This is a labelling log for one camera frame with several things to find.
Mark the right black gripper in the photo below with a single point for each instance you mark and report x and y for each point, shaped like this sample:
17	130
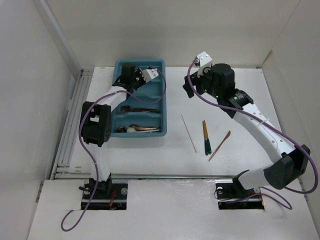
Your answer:
196	81

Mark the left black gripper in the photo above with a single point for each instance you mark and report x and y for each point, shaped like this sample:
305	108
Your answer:
139	73

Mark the copper fork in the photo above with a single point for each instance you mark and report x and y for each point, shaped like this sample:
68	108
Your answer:
125	109
135	112

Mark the dark wooden spoon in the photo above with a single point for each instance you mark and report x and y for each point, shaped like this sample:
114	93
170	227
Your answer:
136	126

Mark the white plastic spoon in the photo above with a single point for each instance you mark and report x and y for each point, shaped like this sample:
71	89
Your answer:
132	130

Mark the silver metal chopstick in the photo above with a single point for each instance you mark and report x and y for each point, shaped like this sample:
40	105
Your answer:
189	135

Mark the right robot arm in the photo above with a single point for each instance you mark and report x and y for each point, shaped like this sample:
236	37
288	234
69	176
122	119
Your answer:
289	160

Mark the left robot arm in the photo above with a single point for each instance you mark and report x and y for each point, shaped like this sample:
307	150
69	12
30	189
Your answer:
95	127

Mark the blue plastic cutlery tray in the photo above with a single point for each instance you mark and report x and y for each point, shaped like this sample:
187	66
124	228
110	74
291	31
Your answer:
150	96

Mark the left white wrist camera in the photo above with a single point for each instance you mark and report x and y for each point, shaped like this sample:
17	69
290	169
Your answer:
149	74

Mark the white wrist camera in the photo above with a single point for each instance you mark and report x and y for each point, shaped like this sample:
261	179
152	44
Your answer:
149	74
203	60

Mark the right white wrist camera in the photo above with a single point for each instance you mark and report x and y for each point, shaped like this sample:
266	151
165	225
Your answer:
203	60

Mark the gold green-handled chopstick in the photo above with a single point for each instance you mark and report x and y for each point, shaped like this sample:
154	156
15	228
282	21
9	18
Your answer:
205	135
209	145

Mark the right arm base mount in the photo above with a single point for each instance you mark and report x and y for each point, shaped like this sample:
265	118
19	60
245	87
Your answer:
230	196

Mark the aluminium frame rail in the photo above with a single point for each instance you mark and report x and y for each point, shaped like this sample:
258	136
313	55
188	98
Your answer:
66	143

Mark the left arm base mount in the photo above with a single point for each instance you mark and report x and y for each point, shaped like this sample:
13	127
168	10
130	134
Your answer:
110	195

